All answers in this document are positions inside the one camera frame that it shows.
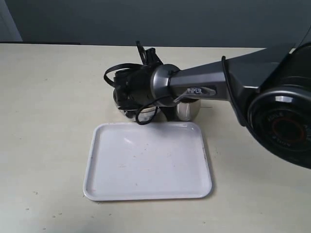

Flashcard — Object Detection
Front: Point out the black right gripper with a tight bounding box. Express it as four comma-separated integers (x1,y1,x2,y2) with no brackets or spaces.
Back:
113,64,156,110

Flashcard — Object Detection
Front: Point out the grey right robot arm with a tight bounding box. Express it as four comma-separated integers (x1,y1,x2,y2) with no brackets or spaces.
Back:
104,43,311,168

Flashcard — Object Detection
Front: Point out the steel bowl of rice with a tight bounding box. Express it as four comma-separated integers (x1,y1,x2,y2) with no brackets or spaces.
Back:
113,89,170,125

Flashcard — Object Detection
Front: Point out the small steel cup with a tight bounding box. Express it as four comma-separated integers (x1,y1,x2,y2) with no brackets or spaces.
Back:
176,100,201,121

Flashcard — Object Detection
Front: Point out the white rectangular plastic tray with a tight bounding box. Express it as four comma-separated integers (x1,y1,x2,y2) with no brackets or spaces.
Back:
83,122,212,201

